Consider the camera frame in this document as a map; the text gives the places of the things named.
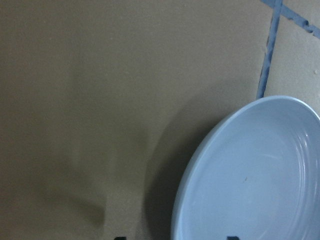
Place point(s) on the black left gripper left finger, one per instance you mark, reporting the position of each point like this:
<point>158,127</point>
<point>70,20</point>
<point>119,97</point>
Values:
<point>120,238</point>

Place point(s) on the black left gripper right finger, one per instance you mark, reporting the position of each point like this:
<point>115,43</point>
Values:
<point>232,237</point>

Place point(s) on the blue plate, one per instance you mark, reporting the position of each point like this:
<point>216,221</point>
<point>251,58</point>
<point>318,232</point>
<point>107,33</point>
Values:
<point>256,175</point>

